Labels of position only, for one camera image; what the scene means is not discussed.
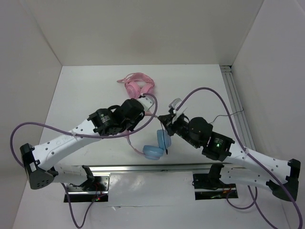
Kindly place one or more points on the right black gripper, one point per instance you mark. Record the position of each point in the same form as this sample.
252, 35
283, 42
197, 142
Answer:
167, 119

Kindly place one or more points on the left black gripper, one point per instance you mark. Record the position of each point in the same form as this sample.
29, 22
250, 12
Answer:
138, 118

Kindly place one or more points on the blue pink cat-ear headphones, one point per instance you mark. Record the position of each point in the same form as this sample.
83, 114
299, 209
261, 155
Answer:
154, 152

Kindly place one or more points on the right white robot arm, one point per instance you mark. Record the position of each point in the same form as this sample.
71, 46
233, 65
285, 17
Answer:
235, 164

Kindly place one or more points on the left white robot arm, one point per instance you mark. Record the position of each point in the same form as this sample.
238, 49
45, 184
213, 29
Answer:
41, 162

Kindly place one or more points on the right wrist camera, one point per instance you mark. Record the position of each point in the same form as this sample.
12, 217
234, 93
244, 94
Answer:
177, 109

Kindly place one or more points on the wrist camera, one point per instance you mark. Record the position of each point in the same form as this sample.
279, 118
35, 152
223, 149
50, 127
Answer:
177, 109
147, 102

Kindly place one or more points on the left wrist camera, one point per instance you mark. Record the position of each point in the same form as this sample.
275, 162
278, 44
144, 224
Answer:
147, 102

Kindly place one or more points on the aluminium front rail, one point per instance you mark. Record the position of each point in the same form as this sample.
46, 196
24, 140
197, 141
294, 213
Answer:
155, 168

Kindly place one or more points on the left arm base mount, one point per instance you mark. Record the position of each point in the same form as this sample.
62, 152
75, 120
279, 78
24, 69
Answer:
92, 188

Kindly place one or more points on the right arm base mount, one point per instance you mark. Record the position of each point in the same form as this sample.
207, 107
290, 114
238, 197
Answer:
208, 186

